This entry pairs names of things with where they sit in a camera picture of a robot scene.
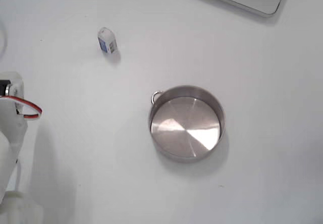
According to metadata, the small white and blue box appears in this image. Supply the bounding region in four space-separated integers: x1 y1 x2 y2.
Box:
97 27 118 54

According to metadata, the round metal bowl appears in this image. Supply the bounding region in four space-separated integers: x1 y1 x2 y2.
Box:
147 84 226 164

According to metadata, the red servo cable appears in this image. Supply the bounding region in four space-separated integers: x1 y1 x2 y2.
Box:
0 95 44 121

